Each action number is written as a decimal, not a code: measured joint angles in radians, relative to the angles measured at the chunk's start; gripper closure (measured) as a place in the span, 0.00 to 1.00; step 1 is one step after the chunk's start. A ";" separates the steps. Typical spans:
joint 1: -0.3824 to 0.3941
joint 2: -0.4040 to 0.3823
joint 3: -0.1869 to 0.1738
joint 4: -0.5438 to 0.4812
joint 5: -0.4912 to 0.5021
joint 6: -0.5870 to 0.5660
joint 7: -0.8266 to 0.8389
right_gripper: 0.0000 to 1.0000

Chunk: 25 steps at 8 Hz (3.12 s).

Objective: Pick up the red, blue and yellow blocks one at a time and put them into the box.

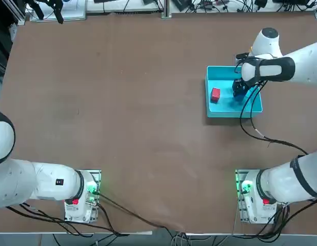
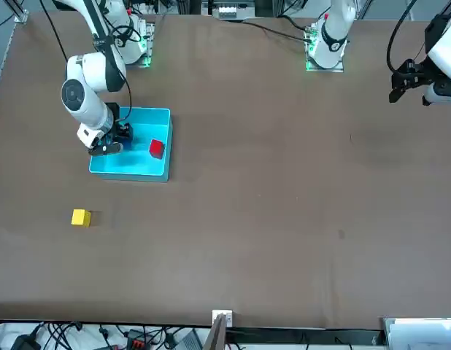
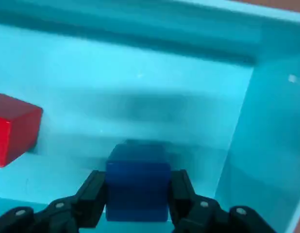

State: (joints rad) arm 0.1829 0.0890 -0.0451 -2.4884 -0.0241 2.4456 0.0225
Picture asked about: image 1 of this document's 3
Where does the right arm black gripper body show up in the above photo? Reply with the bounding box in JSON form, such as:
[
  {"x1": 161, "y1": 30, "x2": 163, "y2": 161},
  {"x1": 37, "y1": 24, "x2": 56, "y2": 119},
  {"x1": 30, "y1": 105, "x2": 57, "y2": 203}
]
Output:
[{"x1": 231, "y1": 78, "x2": 249, "y2": 92}]

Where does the red cube block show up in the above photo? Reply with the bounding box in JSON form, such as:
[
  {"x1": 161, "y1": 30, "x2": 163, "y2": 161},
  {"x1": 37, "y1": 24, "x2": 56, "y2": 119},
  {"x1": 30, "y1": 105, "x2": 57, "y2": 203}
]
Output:
[{"x1": 210, "y1": 87, "x2": 221, "y2": 103}]

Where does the cyan plastic box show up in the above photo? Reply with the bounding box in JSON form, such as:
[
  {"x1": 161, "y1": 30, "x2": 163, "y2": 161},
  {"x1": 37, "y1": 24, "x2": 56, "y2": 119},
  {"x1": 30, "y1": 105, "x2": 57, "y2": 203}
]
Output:
[{"x1": 205, "y1": 66, "x2": 264, "y2": 118}]

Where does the white flat tray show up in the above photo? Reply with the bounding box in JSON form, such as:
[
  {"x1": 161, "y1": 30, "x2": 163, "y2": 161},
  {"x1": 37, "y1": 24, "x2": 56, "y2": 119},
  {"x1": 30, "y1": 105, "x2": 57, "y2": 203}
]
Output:
[{"x1": 29, "y1": 0, "x2": 87, "y2": 22}]

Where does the black power adapter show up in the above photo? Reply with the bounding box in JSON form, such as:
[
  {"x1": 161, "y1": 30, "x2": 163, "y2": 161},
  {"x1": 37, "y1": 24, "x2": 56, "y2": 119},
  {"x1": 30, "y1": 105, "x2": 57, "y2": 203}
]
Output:
[{"x1": 172, "y1": 0, "x2": 194, "y2": 12}]

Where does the aluminium frame rail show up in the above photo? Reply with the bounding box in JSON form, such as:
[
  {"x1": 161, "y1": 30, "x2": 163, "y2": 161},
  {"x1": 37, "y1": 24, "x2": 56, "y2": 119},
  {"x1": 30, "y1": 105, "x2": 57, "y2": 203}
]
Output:
[{"x1": 2, "y1": 0, "x2": 26, "y2": 26}]

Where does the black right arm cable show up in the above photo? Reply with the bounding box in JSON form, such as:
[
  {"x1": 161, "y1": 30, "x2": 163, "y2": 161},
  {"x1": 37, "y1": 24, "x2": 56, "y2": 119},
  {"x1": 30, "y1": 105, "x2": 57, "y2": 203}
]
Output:
[{"x1": 239, "y1": 79, "x2": 309, "y2": 156}]

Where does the aluminium profile post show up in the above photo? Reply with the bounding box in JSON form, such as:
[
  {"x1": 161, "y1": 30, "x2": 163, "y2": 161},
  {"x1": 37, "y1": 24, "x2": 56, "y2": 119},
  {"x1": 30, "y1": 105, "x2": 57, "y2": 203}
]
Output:
[{"x1": 161, "y1": 0, "x2": 172, "y2": 19}]

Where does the black right base cable bundle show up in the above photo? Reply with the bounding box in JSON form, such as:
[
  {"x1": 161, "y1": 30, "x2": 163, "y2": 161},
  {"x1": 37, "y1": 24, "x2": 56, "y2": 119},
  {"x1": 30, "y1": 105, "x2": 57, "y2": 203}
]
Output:
[{"x1": 250, "y1": 197, "x2": 317, "y2": 242}]

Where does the black left base cable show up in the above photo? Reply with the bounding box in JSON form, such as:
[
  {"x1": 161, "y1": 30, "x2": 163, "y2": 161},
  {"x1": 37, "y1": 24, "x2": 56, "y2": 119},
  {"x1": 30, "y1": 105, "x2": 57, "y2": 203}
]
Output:
[{"x1": 96, "y1": 193, "x2": 180, "y2": 233}]

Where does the grey wire bundle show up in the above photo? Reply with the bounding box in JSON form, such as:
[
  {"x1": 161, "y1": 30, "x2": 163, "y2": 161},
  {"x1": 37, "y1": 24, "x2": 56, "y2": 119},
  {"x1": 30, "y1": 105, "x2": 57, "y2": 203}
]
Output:
[{"x1": 171, "y1": 232, "x2": 191, "y2": 246}]

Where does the black left arm cable bundle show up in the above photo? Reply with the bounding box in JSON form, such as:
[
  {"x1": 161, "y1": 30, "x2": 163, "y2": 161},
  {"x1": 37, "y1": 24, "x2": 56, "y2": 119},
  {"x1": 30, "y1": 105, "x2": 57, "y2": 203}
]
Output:
[{"x1": 6, "y1": 202, "x2": 130, "y2": 236}]

